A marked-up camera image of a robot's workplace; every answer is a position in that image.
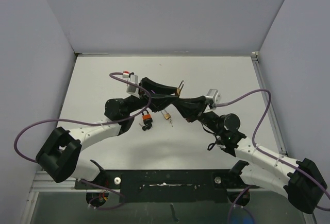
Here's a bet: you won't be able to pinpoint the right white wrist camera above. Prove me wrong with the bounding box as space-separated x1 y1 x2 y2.
205 89 221 106

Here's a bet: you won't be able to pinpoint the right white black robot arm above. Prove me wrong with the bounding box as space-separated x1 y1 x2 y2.
173 96 329 214

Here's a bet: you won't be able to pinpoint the aluminium frame rail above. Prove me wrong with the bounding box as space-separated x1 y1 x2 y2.
251 51 317 224

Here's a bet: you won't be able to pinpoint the orange black padlock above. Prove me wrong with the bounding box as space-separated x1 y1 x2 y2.
142 110 153 125

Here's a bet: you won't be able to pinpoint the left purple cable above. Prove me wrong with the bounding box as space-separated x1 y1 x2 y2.
13 71 153 164

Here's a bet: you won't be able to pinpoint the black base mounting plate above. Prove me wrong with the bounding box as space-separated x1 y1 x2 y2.
74 169 247 203

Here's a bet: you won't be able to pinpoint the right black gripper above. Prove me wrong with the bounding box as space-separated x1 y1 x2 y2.
172 96 224 136

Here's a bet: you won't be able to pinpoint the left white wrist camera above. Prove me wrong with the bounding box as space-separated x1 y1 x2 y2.
126 73 139 98

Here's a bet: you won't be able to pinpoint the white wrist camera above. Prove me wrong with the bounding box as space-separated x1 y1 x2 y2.
205 89 221 106
126 73 139 98

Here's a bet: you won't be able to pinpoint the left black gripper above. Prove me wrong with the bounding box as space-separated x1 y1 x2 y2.
125 78 178 115

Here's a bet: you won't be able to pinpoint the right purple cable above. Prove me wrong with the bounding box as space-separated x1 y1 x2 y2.
212 89 330 211

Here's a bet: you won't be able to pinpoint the purple cable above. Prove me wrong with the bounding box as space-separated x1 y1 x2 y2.
13 71 153 164
212 89 330 211

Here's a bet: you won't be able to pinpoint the brass padlock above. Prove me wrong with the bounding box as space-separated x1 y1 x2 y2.
161 110 172 120
175 80 185 96

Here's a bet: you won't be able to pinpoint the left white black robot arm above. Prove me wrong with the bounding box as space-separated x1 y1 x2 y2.
35 71 184 188

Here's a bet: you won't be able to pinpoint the black head keys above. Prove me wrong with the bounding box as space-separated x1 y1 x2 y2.
139 123 152 131

